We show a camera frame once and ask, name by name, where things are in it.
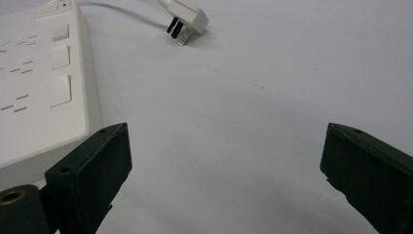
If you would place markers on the white plug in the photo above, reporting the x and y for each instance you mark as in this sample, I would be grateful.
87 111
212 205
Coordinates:
188 18

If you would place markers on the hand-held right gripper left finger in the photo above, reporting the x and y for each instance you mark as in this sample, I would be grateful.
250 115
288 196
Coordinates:
87 175

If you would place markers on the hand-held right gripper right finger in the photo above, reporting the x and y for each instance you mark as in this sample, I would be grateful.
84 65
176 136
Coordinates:
373 172

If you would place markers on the white power strip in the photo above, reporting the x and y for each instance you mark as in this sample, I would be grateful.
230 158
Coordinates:
35 81

